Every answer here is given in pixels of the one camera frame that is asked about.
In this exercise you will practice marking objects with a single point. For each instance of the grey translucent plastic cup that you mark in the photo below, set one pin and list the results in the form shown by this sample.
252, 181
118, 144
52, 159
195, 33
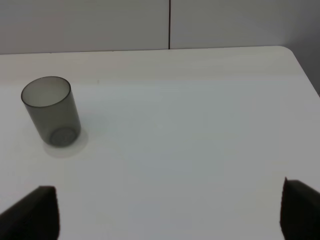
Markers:
50, 104

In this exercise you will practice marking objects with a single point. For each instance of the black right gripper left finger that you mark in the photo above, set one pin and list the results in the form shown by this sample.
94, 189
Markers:
34, 217

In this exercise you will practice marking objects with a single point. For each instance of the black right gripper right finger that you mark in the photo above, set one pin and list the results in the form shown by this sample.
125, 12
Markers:
299, 211

